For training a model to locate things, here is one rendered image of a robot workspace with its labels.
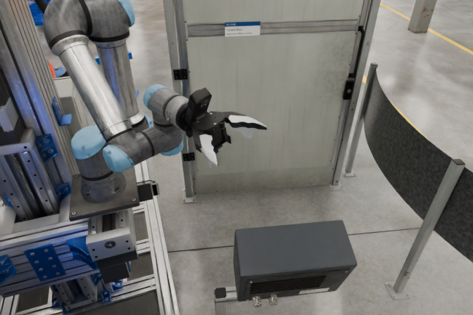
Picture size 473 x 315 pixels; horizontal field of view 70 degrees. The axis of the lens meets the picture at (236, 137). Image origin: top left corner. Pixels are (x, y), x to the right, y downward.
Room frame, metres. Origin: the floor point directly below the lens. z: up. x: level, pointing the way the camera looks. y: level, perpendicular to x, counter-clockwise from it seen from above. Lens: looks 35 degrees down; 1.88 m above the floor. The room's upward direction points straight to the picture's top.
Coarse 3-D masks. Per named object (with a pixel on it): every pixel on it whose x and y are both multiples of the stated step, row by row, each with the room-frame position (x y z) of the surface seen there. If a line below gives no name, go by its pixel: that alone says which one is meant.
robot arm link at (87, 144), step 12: (84, 132) 0.90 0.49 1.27; (96, 132) 0.90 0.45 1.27; (72, 144) 0.86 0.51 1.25; (84, 144) 0.85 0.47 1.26; (96, 144) 0.85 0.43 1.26; (84, 156) 0.83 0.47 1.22; (96, 156) 0.84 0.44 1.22; (84, 168) 0.83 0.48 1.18; (96, 168) 0.84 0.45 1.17; (108, 168) 0.86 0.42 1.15
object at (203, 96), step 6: (198, 90) 0.67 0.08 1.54; (204, 90) 0.66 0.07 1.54; (192, 96) 0.64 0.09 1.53; (198, 96) 0.64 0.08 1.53; (204, 96) 0.64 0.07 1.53; (210, 96) 0.66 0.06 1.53; (192, 102) 0.64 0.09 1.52; (198, 102) 0.63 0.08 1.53; (204, 102) 0.64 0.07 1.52; (192, 108) 0.65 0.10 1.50; (198, 108) 0.65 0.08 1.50; (204, 108) 0.67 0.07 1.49; (186, 114) 0.68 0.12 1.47; (192, 114) 0.65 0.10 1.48; (198, 114) 0.67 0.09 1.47; (186, 120) 0.69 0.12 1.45; (192, 120) 0.67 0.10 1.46
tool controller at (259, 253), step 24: (240, 240) 0.49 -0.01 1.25; (264, 240) 0.50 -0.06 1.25; (288, 240) 0.50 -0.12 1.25; (312, 240) 0.50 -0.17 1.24; (336, 240) 0.50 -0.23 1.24; (240, 264) 0.44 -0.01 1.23; (264, 264) 0.44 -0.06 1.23; (288, 264) 0.45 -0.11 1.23; (312, 264) 0.45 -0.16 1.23; (336, 264) 0.45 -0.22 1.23; (240, 288) 0.44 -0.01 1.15; (264, 288) 0.44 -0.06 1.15; (288, 288) 0.45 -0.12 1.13; (312, 288) 0.47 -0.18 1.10; (336, 288) 0.49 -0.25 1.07
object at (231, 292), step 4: (228, 288) 0.50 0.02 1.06; (232, 288) 0.50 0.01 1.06; (228, 292) 0.49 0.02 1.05; (232, 292) 0.49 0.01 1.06; (228, 296) 0.48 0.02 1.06; (232, 296) 0.48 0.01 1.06; (288, 296) 0.49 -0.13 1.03; (292, 296) 0.49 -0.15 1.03; (216, 300) 0.47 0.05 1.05; (220, 300) 0.47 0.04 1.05; (224, 300) 0.47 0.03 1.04; (228, 300) 0.48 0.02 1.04; (232, 300) 0.48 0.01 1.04; (236, 300) 0.48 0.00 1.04; (216, 304) 0.47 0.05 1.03
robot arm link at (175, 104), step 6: (180, 96) 0.76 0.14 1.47; (174, 102) 0.73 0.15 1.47; (180, 102) 0.73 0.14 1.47; (186, 102) 0.73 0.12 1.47; (168, 108) 0.73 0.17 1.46; (174, 108) 0.72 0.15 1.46; (168, 114) 0.72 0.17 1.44; (174, 114) 0.71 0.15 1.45; (168, 120) 0.71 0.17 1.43; (174, 120) 0.70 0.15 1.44
